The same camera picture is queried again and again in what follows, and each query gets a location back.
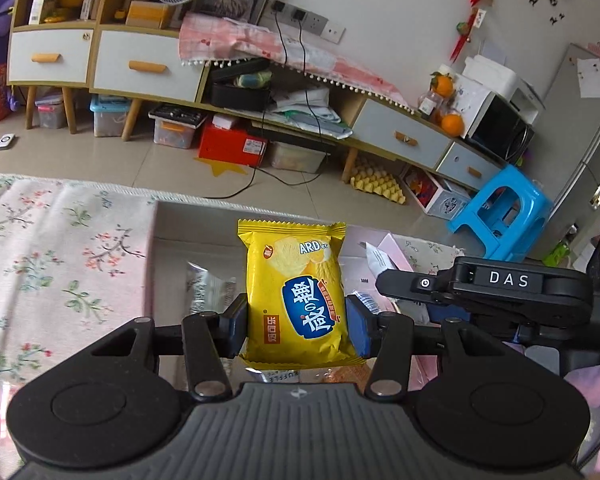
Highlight red cardboard box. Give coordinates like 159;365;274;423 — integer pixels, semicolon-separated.
198;117;268;168

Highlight yellow cardboard box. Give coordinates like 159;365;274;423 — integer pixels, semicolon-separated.
125;0;173;28

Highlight floral tablecloth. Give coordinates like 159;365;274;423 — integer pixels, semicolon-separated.
0;170;466;480

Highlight black white microwave oven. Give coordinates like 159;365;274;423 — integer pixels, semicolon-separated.
465;91;535;163

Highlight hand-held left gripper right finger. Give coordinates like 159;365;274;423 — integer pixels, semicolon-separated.
345;294;506;402

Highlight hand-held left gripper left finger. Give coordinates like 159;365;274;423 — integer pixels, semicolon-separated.
87;294;251;402

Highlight pink patterned cloth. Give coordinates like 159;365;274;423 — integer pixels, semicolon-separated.
179;12;416;113

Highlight white paper note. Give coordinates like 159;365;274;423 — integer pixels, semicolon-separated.
577;57;600;99

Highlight yellow cracker packet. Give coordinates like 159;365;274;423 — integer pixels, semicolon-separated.
237;218;366;367

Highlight clear bin pink lid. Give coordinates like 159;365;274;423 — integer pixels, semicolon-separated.
35;92;66;128

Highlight black power cable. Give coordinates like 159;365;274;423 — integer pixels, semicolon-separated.
202;12;288;200
297;21;333;148

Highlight orange cracker packet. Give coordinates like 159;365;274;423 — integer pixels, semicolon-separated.
325;366;371;385

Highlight wooden low cabinet grey drawers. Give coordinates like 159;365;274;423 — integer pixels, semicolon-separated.
200;60;506;191

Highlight clear bin blue lid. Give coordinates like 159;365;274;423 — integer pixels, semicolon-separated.
90;95;131;137

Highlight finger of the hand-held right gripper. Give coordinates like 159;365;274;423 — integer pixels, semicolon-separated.
375;269;456;306

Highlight yellow egg tray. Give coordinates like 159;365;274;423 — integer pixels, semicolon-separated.
347;157;408;206

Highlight white plastic appliance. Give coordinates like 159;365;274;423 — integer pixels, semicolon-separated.
462;55;546;111

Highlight white printed toy box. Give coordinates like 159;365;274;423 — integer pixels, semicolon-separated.
405;165;473;218

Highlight orange fruit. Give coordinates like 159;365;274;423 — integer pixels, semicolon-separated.
440;112;465;137

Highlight blue plastic stool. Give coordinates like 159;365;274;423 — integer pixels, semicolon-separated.
447;164;553;262

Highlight green plastic bottle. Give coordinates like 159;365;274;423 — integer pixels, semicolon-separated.
542;240;571;267

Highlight orange with green leaves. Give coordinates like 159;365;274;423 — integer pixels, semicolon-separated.
430;71;455;98

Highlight green yellow cloth bundle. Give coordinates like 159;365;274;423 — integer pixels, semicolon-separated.
235;72;272;88

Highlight pink cardboard box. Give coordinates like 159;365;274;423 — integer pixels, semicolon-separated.
141;199;466;396

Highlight clear cream roll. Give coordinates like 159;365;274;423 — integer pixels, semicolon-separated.
185;260;241;316

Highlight pile of papers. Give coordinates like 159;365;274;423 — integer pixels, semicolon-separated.
270;87;353;138

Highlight black storage case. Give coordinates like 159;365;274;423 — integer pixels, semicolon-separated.
207;57;273;113

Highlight clear storage bin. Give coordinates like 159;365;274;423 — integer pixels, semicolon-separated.
270;140;328;173
150;105;206;150

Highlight grey refrigerator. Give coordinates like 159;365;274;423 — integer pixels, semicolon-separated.
522;42;600;261

